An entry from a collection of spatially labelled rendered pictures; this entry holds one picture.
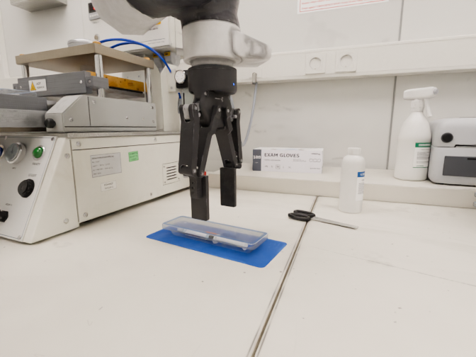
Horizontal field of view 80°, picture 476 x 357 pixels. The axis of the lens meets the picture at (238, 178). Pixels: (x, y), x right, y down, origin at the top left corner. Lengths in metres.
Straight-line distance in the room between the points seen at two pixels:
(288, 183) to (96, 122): 0.51
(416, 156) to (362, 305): 0.60
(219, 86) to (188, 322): 0.30
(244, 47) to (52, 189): 0.39
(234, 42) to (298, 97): 0.72
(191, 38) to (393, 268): 0.42
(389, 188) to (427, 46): 0.49
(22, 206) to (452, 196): 0.91
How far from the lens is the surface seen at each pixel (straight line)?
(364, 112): 1.12
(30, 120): 0.63
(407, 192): 0.83
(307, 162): 0.93
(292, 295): 0.36
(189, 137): 0.40
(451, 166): 0.88
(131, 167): 0.69
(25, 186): 0.60
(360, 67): 1.09
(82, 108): 0.62
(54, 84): 0.77
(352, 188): 0.67
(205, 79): 0.43
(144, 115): 0.73
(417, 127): 0.90
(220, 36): 0.43
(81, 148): 0.60
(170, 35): 0.86
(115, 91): 0.76
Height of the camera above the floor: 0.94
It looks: 10 degrees down
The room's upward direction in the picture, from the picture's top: straight up
